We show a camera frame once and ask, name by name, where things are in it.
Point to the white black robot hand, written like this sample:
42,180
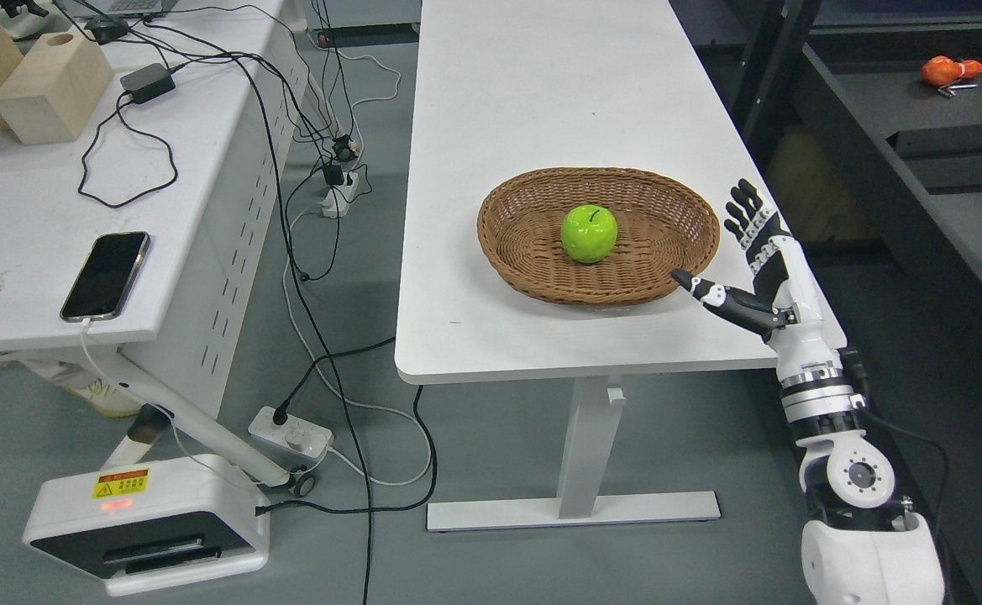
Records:
784,308

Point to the black smartphone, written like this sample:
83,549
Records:
106,277

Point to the green apple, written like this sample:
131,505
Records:
588,233

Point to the black power adapter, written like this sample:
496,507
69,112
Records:
148,83

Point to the white machine with warning label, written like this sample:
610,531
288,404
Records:
155,525

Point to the wooden block with hole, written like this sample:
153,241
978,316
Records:
55,88

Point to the brown wicker basket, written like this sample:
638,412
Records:
663,226

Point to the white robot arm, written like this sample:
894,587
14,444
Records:
863,543

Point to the white power strip far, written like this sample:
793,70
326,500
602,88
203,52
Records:
338,198

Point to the white floor power strip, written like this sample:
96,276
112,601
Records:
295,435

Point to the black computer mouse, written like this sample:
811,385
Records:
106,29

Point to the grey laptop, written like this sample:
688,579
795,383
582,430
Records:
84,10

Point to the orange object on shelf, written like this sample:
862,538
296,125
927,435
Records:
941,71

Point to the white left side desk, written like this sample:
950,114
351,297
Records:
204,191

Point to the dark shelf unit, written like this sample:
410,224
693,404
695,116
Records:
911,152

